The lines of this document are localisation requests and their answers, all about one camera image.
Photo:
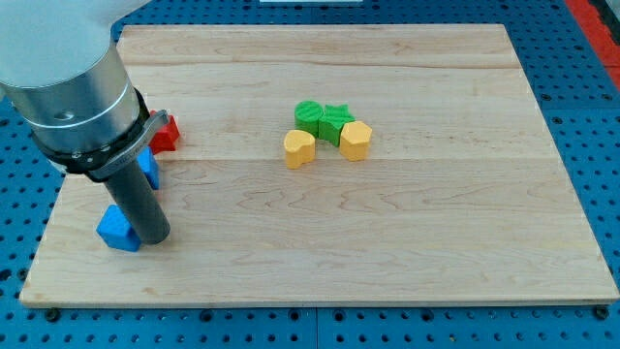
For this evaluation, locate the yellow hexagon block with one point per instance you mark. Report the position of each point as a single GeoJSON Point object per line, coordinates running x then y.
{"type": "Point", "coordinates": [355, 140]}

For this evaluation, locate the green star block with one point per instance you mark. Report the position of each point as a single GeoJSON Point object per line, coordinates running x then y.
{"type": "Point", "coordinates": [331, 123]}

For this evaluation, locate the wooden board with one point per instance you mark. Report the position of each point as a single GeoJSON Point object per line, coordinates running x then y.
{"type": "Point", "coordinates": [462, 200]}

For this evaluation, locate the green circle block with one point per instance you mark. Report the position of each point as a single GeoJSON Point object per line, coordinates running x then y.
{"type": "Point", "coordinates": [306, 116]}

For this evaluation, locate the yellow heart block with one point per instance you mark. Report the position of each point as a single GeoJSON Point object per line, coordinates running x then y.
{"type": "Point", "coordinates": [300, 148]}

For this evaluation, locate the blue pentagon block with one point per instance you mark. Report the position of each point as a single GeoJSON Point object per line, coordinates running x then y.
{"type": "Point", "coordinates": [116, 231]}

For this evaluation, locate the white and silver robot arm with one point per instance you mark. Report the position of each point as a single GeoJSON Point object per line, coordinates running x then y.
{"type": "Point", "coordinates": [61, 70]}

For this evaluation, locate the red star block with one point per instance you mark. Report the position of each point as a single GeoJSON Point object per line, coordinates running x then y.
{"type": "Point", "coordinates": [165, 138]}

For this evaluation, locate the red strip at corner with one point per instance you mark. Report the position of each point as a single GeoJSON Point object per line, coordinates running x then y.
{"type": "Point", "coordinates": [601, 28]}

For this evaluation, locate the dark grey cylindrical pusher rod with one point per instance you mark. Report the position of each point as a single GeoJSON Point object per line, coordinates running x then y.
{"type": "Point", "coordinates": [132, 192]}

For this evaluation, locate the blue block behind rod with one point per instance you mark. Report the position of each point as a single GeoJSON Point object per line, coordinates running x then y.
{"type": "Point", "coordinates": [149, 167]}

